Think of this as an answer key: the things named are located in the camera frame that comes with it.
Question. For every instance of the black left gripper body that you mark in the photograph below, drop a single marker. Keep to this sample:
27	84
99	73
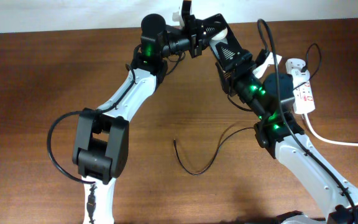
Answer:
194	40

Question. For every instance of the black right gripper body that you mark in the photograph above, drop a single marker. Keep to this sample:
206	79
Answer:
237	81

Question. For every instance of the black flip smartphone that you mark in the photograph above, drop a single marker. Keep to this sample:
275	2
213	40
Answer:
220	35

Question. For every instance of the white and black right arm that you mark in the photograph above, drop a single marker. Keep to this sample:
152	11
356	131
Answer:
277	131

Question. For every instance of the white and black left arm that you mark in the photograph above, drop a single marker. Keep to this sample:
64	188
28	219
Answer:
101	144

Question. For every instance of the white USB charger adapter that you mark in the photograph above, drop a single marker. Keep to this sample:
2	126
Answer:
299	76

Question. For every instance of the white power strip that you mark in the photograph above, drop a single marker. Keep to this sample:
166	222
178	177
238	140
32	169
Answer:
304	101

